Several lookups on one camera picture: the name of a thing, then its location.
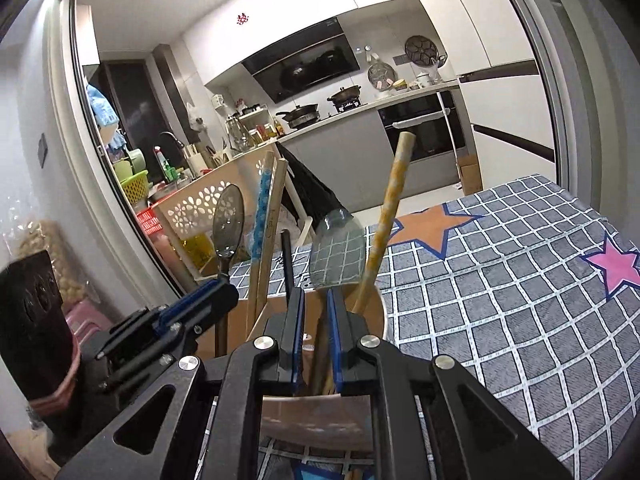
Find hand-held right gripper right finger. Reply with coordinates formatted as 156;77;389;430
326;290;571;480

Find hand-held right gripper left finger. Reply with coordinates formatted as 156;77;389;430
60;287;307;480

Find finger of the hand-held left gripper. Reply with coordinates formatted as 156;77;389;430
97;332;201;392
107;280;240;356

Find black chopstick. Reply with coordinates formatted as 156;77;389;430
280;230;296;306

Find beige plastic utensil holder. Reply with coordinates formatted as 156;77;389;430
225;285;388;456

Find dark translucent spoon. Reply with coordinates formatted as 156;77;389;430
212;184;247;358
307;209;368;396

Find wooden chopstick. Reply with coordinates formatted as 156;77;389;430
255;159;290;331
350;131;416;313
249;155;277;331

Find yellow cooking oil bottle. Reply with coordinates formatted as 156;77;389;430
182;234;218;273

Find stack of pink plastic stools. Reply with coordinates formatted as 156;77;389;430
65;305;108;341

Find clear bag of pale beans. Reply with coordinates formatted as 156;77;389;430
2;220;83;306

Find red plastic basket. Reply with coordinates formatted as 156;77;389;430
136;207;163;236

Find beige floral basket trolley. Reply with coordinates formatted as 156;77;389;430
150;152;281;281

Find green plastic basket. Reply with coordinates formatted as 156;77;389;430
120;170;151;206

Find green dish soap bottle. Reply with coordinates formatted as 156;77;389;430
152;146;173;183

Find black kitchen faucet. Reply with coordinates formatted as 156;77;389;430
159;131;187;171

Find grey checked star tablecloth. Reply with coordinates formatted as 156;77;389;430
220;174;640;480

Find white spice rack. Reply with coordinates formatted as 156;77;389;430
225;104;278;151

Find grey base cabinet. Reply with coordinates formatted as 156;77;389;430
280;110;391;211

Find white hanging plastic bag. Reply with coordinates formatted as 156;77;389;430
186;102;207;133

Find black wok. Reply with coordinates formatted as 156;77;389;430
276;104;321;128

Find blue hanging cloth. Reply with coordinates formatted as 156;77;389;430
86;84;126;148

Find cardboard box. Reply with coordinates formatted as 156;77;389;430
457;154;484;196

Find black built-in oven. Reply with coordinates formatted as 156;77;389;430
377;91;471;163

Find black cooking pot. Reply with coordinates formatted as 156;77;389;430
327;85;363;111

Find white mop pole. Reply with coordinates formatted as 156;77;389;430
436;91;460;161

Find black range hood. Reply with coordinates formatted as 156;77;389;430
241;17;362;105

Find round grey plate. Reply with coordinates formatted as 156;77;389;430
367;64;397;90

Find white upper kitchen cabinets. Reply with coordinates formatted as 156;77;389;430
182;0;406;86

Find round dark multi-well pan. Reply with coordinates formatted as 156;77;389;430
404;35;440;67

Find white refrigerator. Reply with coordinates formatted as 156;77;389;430
405;0;557;198

